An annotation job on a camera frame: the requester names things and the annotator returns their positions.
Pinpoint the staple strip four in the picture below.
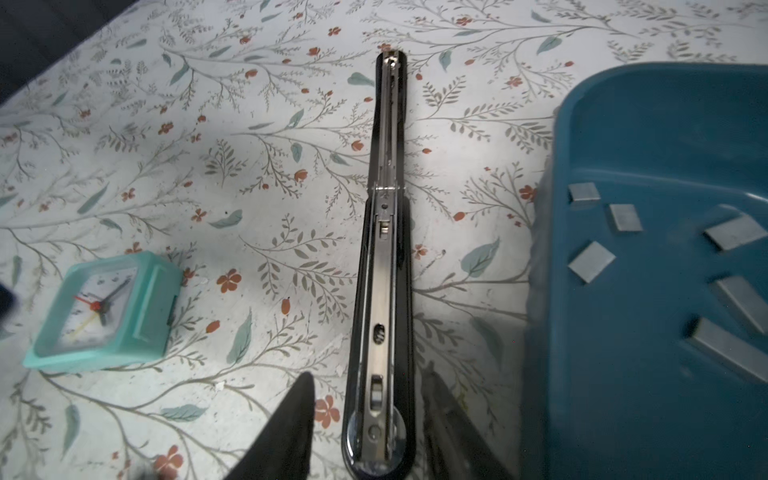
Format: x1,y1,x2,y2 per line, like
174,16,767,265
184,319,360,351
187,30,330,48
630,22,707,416
568,241,616,284

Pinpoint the staple strip three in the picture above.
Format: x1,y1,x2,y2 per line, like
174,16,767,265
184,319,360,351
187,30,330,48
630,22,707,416
704,214,767,252

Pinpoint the small mint alarm clock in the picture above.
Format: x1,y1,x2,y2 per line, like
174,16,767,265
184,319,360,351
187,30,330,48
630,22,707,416
23,252,183,373

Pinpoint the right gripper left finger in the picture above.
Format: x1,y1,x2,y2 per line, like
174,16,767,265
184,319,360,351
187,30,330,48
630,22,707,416
226,372,315,480

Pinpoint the staple strip six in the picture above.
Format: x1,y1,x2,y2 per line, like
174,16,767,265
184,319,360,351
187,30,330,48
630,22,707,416
688,318,767,384

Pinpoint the staple strip two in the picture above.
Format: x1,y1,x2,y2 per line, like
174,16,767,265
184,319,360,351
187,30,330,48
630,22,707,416
609,204,643,233

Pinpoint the teal plastic tray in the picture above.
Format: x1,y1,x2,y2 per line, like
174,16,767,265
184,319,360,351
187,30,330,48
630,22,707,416
520,63,767,479

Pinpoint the staple strip five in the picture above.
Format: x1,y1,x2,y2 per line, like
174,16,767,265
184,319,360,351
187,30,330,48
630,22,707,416
711,276,767,336

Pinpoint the staple strip one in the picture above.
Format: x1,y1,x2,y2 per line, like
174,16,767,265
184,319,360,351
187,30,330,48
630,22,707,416
568,182,601,203

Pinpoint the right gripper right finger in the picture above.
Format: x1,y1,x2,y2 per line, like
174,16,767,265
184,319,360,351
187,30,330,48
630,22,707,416
421,364,514,480

